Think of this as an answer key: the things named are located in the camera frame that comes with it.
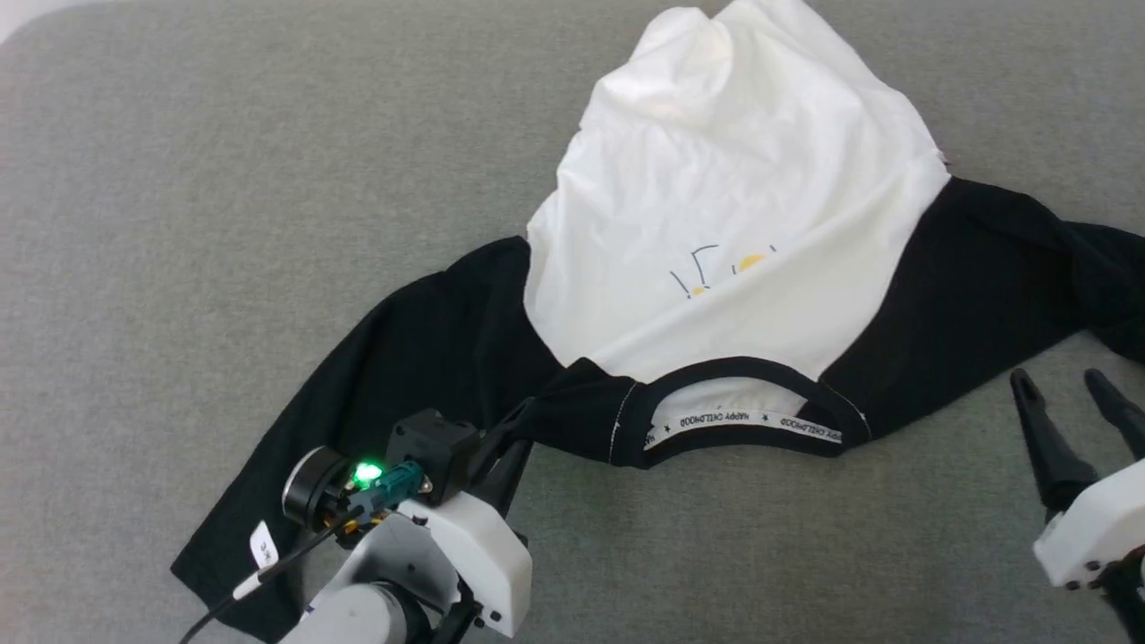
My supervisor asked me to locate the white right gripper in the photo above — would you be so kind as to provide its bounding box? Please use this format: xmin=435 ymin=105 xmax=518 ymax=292
xmin=1009 ymin=369 xmax=1145 ymax=589

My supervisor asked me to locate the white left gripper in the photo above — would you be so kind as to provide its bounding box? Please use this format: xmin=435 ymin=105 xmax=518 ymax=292
xmin=396 ymin=400 xmax=538 ymax=639

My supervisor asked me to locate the black and white t-shirt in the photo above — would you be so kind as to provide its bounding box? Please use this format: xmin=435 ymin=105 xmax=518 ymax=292
xmin=170 ymin=0 xmax=1145 ymax=643

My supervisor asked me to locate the grey fabric sofa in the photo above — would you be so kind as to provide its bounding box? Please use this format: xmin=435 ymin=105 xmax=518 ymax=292
xmin=0 ymin=0 xmax=1145 ymax=644

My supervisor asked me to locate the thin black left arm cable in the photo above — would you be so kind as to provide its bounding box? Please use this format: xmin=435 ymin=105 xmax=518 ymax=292
xmin=179 ymin=505 xmax=377 ymax=644

